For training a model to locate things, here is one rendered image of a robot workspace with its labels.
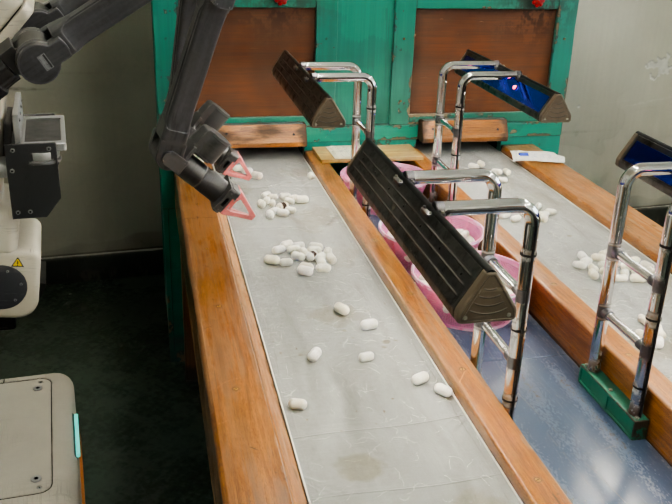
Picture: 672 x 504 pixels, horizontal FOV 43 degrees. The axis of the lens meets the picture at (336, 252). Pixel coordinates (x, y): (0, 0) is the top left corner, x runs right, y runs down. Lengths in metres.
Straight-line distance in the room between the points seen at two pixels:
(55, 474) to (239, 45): 1.36
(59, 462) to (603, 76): 3.03
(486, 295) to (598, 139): 3.29
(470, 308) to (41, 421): 1.47
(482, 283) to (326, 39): 1.76
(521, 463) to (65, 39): 1.09
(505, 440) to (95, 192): 2.54
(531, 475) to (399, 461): 0.20
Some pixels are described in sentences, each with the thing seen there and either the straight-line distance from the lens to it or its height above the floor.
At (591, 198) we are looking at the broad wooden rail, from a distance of 2.52.
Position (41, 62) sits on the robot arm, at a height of 1.23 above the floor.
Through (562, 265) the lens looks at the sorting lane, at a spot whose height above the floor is 0.74.
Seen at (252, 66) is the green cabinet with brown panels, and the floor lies 1.03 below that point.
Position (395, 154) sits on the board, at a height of 0.78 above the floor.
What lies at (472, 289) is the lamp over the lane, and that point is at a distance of 1.07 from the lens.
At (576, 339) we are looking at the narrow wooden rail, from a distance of 1.79.
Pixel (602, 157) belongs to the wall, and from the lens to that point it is 4.38.
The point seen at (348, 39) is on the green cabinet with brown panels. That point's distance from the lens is 2.76.
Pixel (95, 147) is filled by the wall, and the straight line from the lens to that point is 3.56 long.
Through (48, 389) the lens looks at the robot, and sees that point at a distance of 2.45.
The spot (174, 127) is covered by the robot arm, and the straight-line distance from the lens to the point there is 1.81.
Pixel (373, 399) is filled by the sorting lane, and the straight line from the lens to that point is 1.48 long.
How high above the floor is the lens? 1.53
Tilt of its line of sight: 23 degrees down
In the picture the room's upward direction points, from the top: 2 degrees clockwise
